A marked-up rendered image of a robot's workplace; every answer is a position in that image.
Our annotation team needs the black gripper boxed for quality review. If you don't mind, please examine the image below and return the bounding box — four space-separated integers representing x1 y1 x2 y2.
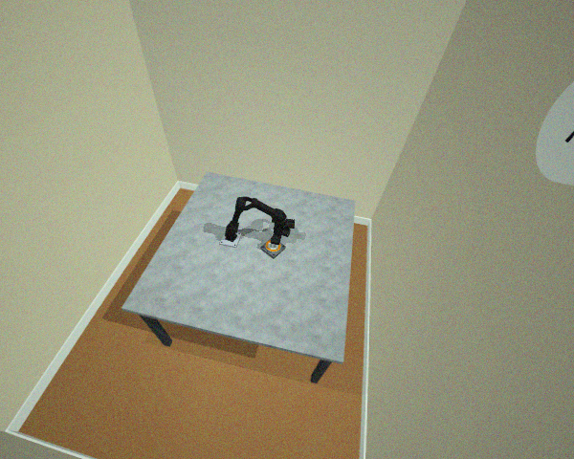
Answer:
271 225 284 245

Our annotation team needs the orange round plate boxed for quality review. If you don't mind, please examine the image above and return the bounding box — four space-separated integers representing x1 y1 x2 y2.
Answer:
265 240 281 252

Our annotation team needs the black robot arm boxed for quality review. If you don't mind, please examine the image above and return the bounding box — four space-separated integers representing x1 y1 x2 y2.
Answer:
225 196 295 242

